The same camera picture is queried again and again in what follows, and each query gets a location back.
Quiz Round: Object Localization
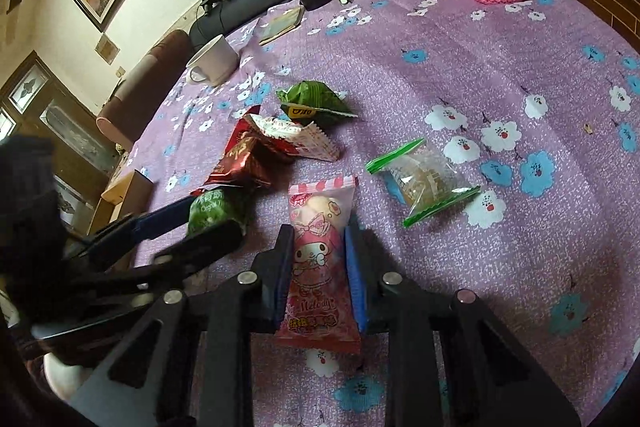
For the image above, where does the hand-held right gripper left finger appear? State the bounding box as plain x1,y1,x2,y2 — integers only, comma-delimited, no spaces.
67,223,296,427

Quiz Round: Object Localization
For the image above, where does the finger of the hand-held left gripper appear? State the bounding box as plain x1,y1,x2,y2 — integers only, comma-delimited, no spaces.
30,221,247,338
65,196,206,268

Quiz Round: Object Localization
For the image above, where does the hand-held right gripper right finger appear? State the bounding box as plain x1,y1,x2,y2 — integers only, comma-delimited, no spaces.
344,214,581,427

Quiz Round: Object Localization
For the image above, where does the pink cartoon snack packet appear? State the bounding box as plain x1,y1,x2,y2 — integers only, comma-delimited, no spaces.
274,174,362,355

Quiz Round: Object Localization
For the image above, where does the green and white snack packet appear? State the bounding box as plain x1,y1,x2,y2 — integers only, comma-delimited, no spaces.
187,188,256,238

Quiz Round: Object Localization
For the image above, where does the cardboard box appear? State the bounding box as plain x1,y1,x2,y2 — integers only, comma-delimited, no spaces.
89,169,155,238

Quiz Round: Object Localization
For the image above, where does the dark red snack packet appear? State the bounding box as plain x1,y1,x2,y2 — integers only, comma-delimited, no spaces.
204,106,296,194

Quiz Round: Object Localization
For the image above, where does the wooden glass-door cabinet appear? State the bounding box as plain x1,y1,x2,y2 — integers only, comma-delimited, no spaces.
0,51,123,238

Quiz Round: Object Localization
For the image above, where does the clear green-edged candy packet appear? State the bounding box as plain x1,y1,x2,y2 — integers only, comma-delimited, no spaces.
365,138,482,229

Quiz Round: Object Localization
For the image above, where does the red and white snack packet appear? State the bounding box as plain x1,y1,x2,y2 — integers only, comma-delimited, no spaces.
248,114,346,164

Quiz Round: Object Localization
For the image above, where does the brown armchair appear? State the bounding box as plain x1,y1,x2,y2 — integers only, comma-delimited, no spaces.
96,29,191,148

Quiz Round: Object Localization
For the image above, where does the white rounded object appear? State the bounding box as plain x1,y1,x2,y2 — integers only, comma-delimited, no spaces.
42,352,93,400

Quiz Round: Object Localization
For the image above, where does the white cup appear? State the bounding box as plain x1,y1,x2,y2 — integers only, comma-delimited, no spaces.
186,34,240,86

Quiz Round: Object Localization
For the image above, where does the green booklet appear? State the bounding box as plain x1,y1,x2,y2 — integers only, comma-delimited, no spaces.
258,6,306,46

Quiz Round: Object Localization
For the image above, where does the small wall frame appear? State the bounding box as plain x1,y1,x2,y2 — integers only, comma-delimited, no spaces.
95,33,120,65

